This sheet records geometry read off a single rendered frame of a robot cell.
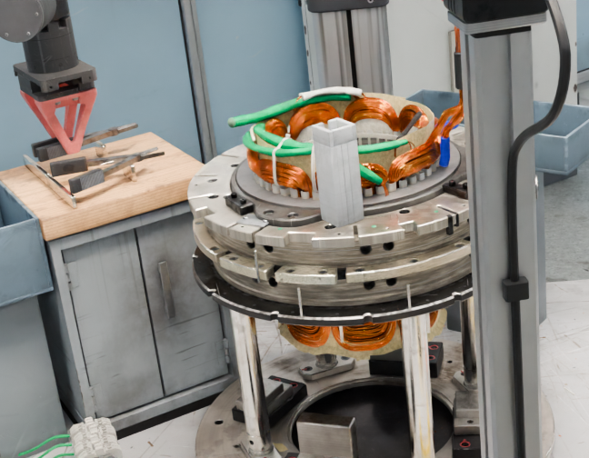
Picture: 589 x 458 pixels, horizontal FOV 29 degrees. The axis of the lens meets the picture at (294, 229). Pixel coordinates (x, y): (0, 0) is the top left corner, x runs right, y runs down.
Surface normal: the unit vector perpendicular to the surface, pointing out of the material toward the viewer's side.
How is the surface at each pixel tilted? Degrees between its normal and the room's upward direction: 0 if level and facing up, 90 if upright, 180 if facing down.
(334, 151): 90
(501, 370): 90
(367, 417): 0
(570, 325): 0
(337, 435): 90
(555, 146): 90
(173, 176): 0
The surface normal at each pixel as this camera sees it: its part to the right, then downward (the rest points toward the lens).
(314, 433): -0.33, 0.41
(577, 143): 0.80, 0.16
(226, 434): -0.11, -0.91
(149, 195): 0.48, 0.30
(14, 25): -0.06, 0.40
